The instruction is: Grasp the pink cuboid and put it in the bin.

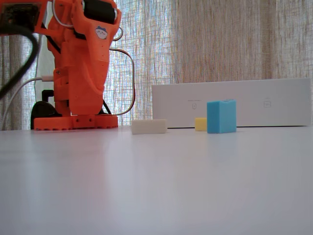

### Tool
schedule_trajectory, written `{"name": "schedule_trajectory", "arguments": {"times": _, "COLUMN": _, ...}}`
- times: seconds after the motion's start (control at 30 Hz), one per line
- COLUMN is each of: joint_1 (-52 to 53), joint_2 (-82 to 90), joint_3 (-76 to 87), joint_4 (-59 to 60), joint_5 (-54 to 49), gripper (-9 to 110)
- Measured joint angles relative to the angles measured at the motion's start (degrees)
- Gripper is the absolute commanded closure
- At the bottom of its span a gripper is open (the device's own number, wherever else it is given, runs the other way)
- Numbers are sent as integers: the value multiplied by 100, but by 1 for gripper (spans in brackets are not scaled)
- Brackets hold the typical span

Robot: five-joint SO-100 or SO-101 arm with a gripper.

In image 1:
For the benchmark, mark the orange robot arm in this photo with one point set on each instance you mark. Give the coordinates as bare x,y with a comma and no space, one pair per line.
73,85

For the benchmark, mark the cream white foam cuboid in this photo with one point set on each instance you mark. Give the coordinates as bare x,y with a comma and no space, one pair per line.
149,126

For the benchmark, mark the yellow foam cuboid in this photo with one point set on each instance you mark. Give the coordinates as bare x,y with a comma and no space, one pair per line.
201,124

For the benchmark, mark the blue foam cuboid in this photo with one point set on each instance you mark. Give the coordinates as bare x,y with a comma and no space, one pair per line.
221,117

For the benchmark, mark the white cardboard bin box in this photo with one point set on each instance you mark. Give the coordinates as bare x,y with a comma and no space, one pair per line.
269,102

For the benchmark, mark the black table clamp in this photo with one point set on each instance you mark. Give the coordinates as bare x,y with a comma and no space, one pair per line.
44,110

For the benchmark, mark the grey woven curtain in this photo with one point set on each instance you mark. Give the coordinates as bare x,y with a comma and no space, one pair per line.
207,36

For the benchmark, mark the orange robot base plate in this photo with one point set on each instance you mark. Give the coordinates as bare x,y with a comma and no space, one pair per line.
73,122

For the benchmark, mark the wrist camera with orange mount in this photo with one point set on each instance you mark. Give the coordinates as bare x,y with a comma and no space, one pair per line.
17,14

